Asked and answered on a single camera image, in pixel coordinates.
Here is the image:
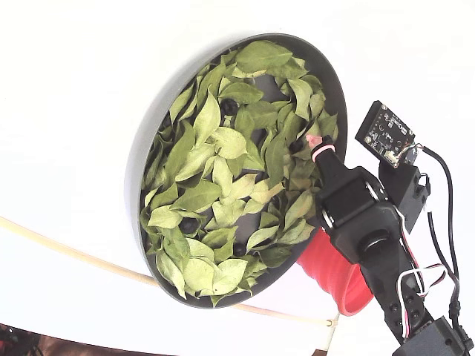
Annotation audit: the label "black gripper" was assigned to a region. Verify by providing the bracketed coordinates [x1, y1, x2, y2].
[305, 133, 405, 266]

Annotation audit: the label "long beige rod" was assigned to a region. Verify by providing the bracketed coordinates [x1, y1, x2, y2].
[0, 216, 334, 327]

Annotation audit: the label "white red servo wires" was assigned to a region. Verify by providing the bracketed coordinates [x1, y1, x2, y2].
[396, 263, 446, 338]

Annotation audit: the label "thin camera wires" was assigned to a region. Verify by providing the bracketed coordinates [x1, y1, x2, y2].
[399, 143, 424, 160]

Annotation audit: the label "camera circuit board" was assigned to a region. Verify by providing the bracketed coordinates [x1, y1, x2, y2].
[355, 100, 416, 168]

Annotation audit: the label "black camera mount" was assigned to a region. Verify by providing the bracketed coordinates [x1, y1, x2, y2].
[378, 159, 431, 234]

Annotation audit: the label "short beige rod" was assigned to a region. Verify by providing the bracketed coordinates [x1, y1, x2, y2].
[323, 313, 341, 352]

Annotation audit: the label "large dark green leaf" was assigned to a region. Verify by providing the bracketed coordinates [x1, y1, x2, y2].
[263, 130, 287, 189]

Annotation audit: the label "grey round bowl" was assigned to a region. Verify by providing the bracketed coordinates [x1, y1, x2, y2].
[124, 32, 348, 309]

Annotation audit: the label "green leaf pile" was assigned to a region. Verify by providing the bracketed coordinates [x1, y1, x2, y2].
[140, 39, 339, 307]

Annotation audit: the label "red collapsible cup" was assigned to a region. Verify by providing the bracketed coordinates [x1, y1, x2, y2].
[295, 225, 375, 317]

